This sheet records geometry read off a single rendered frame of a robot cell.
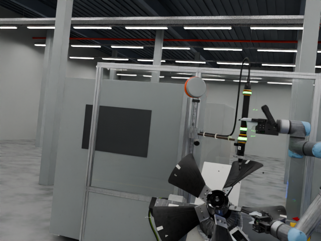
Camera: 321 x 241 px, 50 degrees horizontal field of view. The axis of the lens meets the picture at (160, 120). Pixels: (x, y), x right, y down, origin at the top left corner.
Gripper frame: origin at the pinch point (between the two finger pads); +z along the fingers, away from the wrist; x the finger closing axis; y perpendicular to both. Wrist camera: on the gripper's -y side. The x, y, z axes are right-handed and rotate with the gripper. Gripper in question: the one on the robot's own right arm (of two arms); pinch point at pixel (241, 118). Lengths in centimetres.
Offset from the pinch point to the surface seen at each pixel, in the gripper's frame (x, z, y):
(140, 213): 83, 63, 81
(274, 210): 0, -22, 47
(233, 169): 21.0, -0.8, 29.8
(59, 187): 228, 192, 101
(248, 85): -1.8, -1.9, -17.7
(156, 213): -5, 40, 55
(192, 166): 13.3, 23.6, 29.9
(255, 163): 14.2, -11.9, 24.6
